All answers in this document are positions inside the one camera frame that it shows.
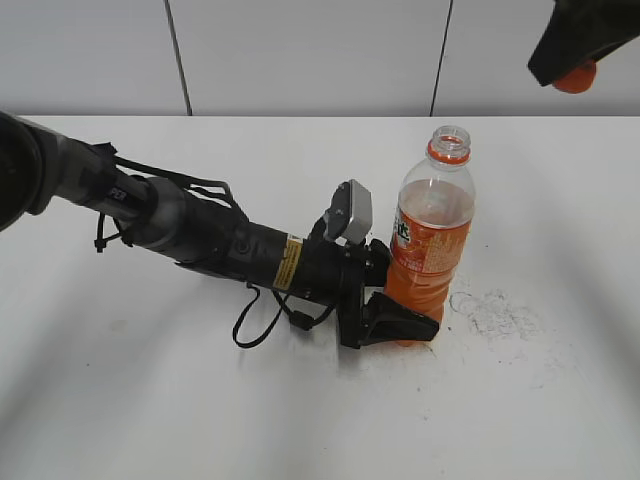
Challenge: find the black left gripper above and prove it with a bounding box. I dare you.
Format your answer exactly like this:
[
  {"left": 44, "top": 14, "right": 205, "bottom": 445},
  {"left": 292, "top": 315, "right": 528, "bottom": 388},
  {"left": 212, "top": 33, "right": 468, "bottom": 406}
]
[{"left": 294, "top": 237, "right": 440, "bottom": 348}]

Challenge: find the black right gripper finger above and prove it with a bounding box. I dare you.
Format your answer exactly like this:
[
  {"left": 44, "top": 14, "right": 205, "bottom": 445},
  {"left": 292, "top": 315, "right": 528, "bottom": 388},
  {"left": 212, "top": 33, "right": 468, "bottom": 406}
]
[
  {"left": 527, "top": 1, "right": 597, "bottom": 87},
  {"left": 591, "top": 0, "right": 639, "bottom": 62}
]

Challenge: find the orange bottle cap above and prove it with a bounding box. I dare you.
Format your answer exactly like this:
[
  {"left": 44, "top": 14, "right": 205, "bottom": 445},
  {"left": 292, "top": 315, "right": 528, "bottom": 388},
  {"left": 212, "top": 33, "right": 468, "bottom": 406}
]
[{"left": 553, "top": 60, "right": 597, "bottom": 95}]

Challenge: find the orange drink plastic bottle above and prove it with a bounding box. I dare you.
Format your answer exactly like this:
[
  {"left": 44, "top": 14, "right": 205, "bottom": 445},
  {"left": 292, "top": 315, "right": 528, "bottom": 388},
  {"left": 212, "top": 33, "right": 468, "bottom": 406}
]
[{"left": 384, "top": 125, "right": 476, "bottom": 325}]

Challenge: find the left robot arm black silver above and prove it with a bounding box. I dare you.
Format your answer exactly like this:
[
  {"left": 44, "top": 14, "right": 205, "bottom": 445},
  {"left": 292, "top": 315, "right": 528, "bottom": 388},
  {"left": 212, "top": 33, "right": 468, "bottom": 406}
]
[{"left": 1, "top": 114, "right": 439, "bottom": 349}]

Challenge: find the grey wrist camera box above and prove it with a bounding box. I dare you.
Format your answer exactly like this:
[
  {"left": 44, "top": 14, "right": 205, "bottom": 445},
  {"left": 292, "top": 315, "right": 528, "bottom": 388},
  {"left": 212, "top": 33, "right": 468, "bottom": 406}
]
[{"left": 323, "top": 179, "right": 373, "bottom": 245}]

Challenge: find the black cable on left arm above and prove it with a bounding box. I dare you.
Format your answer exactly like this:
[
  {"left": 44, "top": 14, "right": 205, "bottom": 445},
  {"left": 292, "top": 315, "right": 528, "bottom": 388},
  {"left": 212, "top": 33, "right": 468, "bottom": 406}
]
[{"left": 231, "top": 282, "right": 337, "bottom": 348}]

